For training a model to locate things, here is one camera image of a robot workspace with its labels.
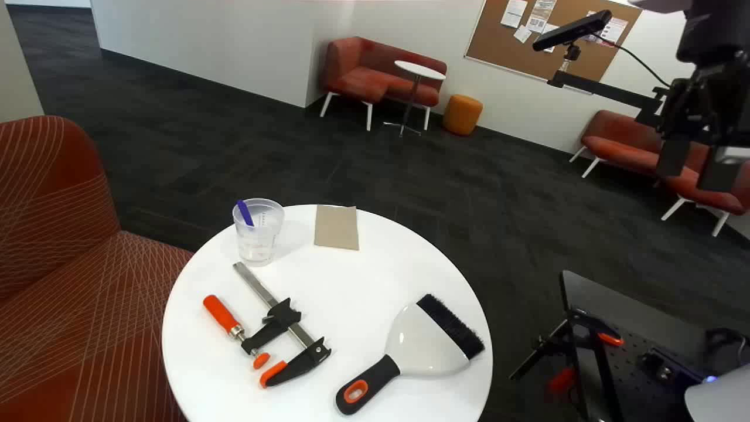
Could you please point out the orange patterned armchair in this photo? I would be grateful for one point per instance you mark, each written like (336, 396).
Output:
(63, 272)

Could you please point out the black clamp with orange grips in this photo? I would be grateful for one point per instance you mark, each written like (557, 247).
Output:
(583, 353)

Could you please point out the small round white side table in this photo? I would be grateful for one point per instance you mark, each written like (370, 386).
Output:
(418, 70)

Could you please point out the brown cardboard piece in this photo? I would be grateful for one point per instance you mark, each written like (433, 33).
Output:
(336, 225)

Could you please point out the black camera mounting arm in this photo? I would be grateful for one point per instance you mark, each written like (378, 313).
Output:
(601, 88)

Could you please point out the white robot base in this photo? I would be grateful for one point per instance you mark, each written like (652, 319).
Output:
(722, 399)

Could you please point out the black perforated mounting board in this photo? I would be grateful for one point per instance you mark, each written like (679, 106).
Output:
(649, 313)

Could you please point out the orange round pouf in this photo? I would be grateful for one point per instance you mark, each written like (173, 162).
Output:
(462, 113)

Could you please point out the clear plastic cup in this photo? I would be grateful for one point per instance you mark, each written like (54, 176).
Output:
(257, 230)

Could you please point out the blue marker with white barrel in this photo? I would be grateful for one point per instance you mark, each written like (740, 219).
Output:
(245, 212)

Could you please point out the red bench with white legs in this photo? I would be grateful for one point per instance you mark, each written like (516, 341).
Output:
(624, 143)

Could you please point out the black stereo camera bar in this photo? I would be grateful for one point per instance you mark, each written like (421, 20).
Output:
(574, 31)

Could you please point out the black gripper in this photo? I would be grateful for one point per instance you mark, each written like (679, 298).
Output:
(705, 102)

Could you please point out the red sofa with white legs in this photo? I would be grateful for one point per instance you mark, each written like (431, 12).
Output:
(366, 73)

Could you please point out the white paper sheet on board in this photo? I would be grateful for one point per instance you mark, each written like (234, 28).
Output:
(542, 15)
(615, 28)
(514, 12)
(524, 33)

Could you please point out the cork pin board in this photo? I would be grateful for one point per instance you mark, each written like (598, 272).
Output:
(501, 47)

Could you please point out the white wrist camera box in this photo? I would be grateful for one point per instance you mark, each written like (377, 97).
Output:
(734, 151)

